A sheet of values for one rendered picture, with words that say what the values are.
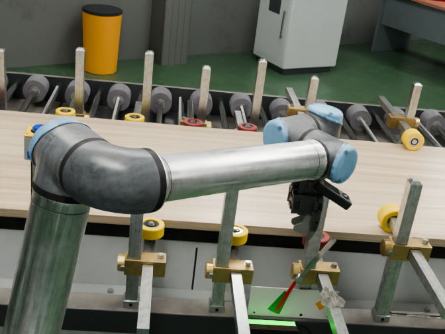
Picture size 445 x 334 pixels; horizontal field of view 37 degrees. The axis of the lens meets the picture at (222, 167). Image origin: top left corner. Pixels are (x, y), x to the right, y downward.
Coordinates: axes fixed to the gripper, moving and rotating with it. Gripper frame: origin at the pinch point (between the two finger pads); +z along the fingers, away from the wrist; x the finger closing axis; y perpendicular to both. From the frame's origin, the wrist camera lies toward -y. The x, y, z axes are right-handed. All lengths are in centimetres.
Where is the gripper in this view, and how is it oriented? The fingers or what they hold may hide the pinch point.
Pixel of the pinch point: (309, 236)
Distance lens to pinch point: 182.4
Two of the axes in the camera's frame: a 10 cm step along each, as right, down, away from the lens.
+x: 0.6, 4.2, -9.0
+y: -9.9, -0.8, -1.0
